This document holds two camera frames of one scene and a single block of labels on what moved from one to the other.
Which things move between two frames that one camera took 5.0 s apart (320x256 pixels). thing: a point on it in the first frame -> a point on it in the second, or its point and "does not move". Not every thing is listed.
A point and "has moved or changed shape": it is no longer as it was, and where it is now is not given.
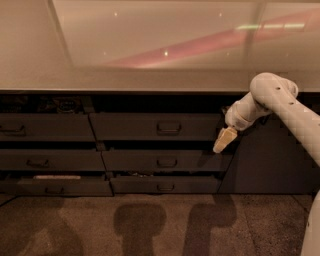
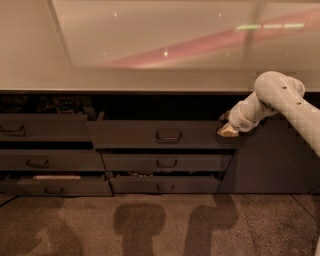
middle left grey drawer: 51,160 does not move
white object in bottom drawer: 57,177 does not move
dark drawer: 156,126 has moved or changed shape
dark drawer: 167,184 does not move
